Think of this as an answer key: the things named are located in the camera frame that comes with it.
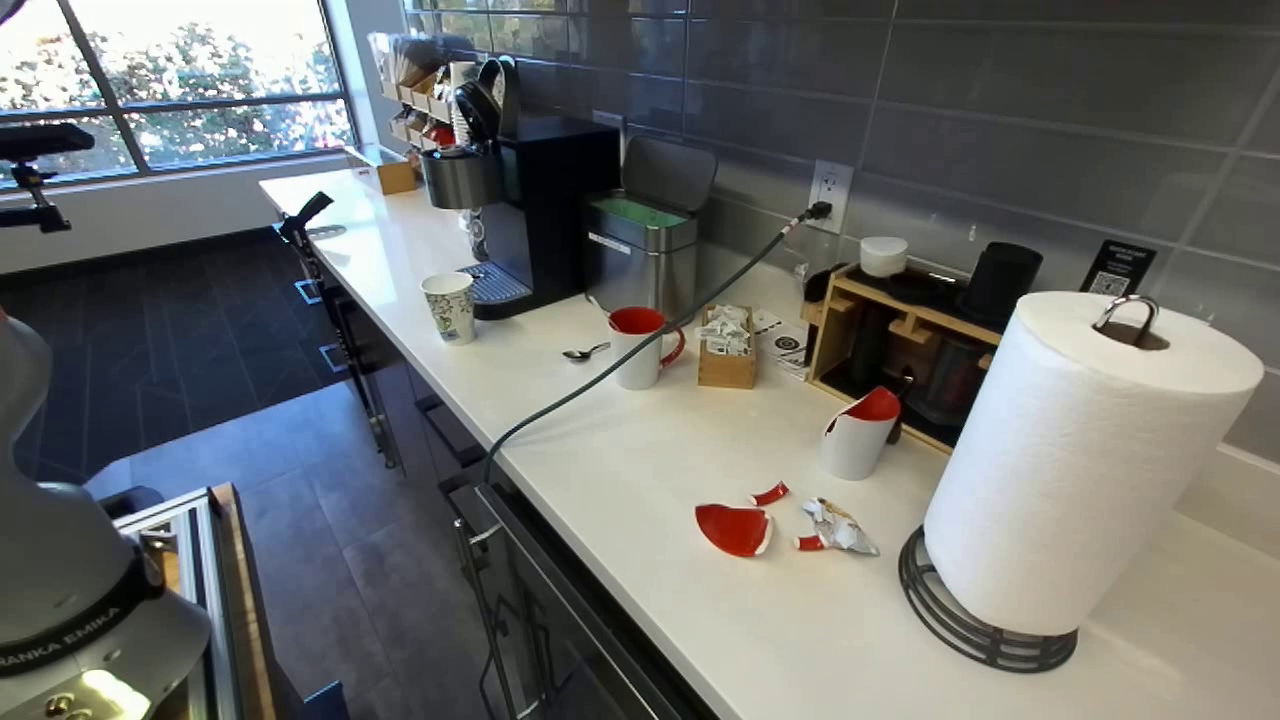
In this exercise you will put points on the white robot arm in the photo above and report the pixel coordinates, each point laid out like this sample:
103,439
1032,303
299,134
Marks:
86,618

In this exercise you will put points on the red and white mug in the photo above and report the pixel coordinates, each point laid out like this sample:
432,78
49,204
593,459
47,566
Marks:
647,341

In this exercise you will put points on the metal spoon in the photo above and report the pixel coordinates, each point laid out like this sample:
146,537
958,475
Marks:
586,353

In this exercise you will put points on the small box of packets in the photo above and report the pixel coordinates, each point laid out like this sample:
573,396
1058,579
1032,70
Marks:
728,347

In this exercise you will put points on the stainless steel container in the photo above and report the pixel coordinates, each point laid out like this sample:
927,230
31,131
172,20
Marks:
639,252

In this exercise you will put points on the black Keurig coffee machine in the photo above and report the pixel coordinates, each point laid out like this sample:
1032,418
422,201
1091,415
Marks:
530,194

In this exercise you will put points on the small red shard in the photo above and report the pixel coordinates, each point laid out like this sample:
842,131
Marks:
774,493

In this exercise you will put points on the large red mug shard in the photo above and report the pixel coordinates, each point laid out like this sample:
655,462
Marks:
735,529

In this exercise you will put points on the patterned paper cup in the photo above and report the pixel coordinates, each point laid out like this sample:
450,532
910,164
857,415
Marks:
450,303

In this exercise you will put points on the broken white red mug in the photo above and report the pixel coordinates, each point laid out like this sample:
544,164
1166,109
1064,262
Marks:
857,432

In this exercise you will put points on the tiny red shard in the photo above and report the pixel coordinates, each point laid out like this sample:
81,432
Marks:
810,546

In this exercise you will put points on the white mug shard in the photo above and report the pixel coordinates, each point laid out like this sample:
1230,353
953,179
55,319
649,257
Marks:
836,529

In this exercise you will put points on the small white cup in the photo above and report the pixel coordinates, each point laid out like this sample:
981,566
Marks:
880,257

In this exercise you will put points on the wooden organizer box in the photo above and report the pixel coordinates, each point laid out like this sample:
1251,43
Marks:
901,333

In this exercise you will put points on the white paper towel roll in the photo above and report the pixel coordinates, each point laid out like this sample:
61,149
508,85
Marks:
1084,428

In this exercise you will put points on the black paper towel holder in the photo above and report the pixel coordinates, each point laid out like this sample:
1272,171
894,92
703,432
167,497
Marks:
965,633

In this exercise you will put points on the robot mounting cart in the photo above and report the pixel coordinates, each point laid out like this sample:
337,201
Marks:
204,559

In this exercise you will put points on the small black sign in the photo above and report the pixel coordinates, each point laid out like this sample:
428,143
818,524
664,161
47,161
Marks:
1117,268

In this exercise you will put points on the black tripod stand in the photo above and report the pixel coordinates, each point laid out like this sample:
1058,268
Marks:
20,149

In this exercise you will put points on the white wall outlet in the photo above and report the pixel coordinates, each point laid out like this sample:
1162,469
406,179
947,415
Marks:
829,187

